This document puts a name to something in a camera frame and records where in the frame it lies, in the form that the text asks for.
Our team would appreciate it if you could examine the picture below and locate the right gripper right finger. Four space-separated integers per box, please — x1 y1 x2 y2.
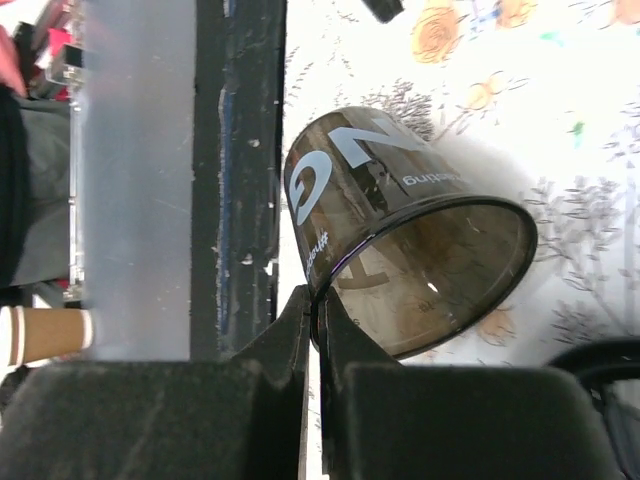
317 294 620 479

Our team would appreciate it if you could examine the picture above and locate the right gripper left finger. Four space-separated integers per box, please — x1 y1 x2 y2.
1 286 309 479

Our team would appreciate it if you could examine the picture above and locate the black cup lid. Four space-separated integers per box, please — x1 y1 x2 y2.
548 336 639 479

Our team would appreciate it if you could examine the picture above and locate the brown paper coffee cup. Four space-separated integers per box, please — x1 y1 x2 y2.
1 306 94 367

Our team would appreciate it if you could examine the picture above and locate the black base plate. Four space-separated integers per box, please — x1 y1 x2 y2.
190 1 287 360

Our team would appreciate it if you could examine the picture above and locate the aluminium rail frame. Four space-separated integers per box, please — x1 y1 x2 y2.
80 1 196 361

